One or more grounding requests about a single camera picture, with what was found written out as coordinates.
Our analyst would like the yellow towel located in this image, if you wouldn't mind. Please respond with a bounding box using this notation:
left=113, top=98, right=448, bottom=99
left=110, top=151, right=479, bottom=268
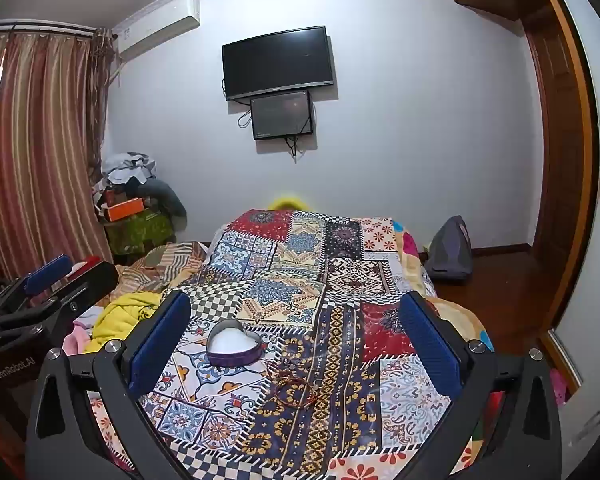
left=91, top=291, right=163, bottom=354

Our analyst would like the red box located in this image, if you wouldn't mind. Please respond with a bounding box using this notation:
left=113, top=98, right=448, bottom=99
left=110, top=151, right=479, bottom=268
left=67, top=256, right=104, bottom=281

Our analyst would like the black monitor cable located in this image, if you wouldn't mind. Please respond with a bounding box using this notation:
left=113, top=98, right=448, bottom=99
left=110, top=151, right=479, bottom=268
left=285, top=135, right=307, bottom=164

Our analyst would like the striped red curtain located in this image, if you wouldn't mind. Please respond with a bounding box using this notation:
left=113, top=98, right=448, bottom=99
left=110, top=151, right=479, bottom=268
left=0, top=25, right=117, bottom=286

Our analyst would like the black wall television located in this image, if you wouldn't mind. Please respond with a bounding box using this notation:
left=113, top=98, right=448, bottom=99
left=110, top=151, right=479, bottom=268
left=221, top=25, right=335, bottom=102

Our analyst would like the pink cloth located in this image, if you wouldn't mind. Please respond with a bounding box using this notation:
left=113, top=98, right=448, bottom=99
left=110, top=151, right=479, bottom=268
left=62, top=322, right=95, bottom=357

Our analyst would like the wooden door frame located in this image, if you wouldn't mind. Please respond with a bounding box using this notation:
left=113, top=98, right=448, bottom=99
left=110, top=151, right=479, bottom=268
left=522, top=0, right=600, bottom=356

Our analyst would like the grey pillow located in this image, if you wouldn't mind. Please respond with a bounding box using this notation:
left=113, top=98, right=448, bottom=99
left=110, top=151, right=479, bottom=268
left=140, top=178, right=188, bottom=233

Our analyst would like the patchwork printed blanket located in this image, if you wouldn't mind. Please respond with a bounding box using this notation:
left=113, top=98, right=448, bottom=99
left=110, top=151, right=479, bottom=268
left=87, top=208, right=486, bottom=480

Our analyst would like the red bracelet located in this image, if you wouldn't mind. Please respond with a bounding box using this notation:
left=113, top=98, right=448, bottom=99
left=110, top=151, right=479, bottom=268
left=275, top=367, right=304, bottom=387
left=271, top=379, right=319, bottom=409

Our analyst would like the white air conditioner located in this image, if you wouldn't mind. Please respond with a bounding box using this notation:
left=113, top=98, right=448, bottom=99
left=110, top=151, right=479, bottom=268
left=115, top=0, right=201, bottom=61

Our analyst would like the small black wall monitor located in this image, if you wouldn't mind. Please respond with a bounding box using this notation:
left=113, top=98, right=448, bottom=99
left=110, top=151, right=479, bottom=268
left=250, top=90, right=315, bottom=141

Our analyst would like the grey bag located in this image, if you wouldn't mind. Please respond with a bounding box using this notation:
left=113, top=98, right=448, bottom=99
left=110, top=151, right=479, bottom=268
left=424, top=215, right=473, bottom=281

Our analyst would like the orange box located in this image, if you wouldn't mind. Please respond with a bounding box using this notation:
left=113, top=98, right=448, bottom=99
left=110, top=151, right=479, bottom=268
left=105, top=198, right=147, bottom=222

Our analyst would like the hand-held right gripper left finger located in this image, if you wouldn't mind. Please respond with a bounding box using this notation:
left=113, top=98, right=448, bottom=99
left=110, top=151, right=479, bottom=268
left=25, top=290, right=193, bottom=480

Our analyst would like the striped brown blanket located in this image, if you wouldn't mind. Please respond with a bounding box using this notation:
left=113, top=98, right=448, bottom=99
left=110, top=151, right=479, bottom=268
left=115, top=241, right=212, bottom=297

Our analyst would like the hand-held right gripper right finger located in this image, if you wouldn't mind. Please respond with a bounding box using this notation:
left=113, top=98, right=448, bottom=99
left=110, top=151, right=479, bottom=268
left=399, top=291, right=563, bottom=480

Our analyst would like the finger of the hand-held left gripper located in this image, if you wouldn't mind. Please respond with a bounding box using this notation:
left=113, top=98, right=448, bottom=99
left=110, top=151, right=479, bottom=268
left=0, top=254, right=74, bottom=321
left=0, top=260, right=121, bottom=346

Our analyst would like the floral orange blanket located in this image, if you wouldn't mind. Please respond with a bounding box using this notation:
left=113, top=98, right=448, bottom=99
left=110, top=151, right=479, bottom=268
left=394, top=229, right=496, bottom=356

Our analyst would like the purple heart-shaped jewelry box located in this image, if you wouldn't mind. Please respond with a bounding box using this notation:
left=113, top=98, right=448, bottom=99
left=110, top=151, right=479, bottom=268
left=206, top=321, right=263, bottom=368

